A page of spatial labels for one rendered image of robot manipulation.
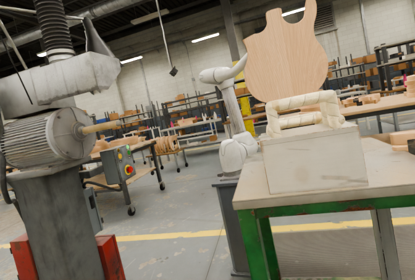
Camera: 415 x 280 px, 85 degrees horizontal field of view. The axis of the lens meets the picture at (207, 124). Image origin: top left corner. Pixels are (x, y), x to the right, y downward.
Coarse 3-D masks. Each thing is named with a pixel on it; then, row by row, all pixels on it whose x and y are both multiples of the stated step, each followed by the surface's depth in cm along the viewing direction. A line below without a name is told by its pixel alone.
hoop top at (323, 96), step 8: (296, 96) 67; (304, 96) 66; (312, 96) 65; (320, 96) 65; (328, 96) 64; (272, 104) 68; (280, 104) 68; (288, 104) 67; (296, 104) 67; (304, 104) 67
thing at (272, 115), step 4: (268, 108) 69; (268, 112) 69; (272, 112) 69; (276, 112) 69; (268, 116) 70; (272, 116) 69; (276, 116) 69; (268, 120) 70; (272, 120) 69; (276, 120) 69; (272, 124) 69; (276, 124) 69; (272, 128) 69; (276, 128) 69; (276, 132) 69; (280, 132) 70; (272, 136) 70; (276, 136) 69; (280, 136) 69
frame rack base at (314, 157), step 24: (264, 144) 69; (288, 144) 67; (312, 144) 66; (336, 144) 64; (360, 144) 63; (288, 168) 68; (312, 168) 67; (336, 168) 65; (360, 168) 63; (288, 192) 69
